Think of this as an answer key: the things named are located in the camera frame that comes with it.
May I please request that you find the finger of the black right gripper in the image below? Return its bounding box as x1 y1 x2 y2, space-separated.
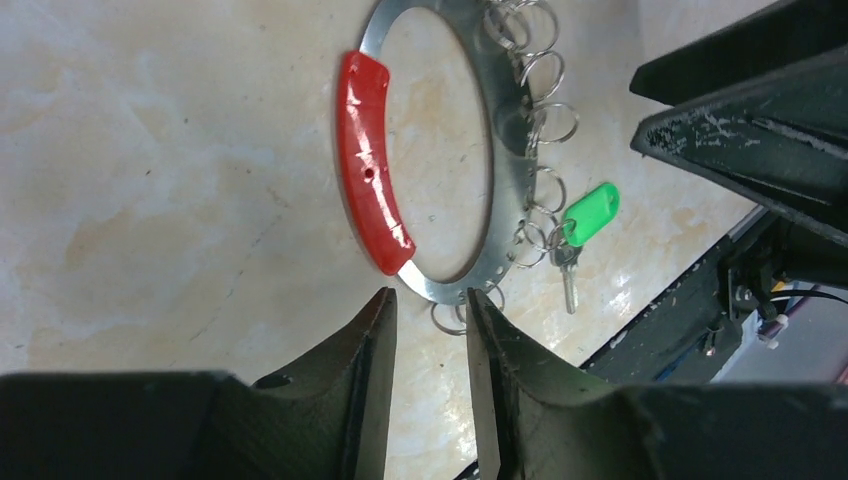
630 47 847 245
629 0 847 106

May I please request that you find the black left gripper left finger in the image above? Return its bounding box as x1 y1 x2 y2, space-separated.
1 288 397 479

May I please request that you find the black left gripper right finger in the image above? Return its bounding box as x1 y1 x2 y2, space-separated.
466 289 847 479

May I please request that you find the green key tag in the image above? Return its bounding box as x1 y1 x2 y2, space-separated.
562 182 620 247

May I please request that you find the large metal keyring red grip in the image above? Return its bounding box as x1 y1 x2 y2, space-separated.
335 0 565 309

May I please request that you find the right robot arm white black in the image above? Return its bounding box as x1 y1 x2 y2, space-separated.
630 1 847 317

